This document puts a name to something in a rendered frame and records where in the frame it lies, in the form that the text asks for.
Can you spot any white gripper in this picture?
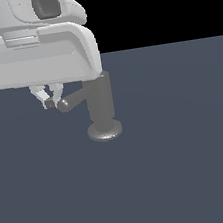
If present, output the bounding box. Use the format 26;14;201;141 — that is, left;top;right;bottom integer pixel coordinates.
0;17;109;117

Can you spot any grey faucet handle lever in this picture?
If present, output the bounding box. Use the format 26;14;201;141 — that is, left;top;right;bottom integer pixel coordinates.
54;86;91;114

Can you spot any grey faucet post with base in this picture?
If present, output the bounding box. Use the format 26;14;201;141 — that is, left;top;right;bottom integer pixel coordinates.
78;68;125;145

